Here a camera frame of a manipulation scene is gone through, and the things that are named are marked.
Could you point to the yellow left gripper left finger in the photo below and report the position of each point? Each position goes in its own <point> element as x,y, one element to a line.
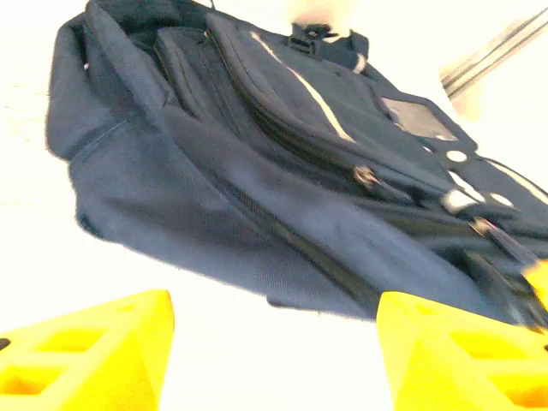
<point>85,355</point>

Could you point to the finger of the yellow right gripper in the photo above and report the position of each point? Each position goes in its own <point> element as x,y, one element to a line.
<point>540,282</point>

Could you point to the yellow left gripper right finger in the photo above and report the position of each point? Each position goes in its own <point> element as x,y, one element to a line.
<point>436,368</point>

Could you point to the navy blue backpack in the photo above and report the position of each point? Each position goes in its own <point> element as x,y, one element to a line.
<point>240,171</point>

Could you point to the aluminium frame post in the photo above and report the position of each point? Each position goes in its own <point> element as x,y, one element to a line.
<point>492,55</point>

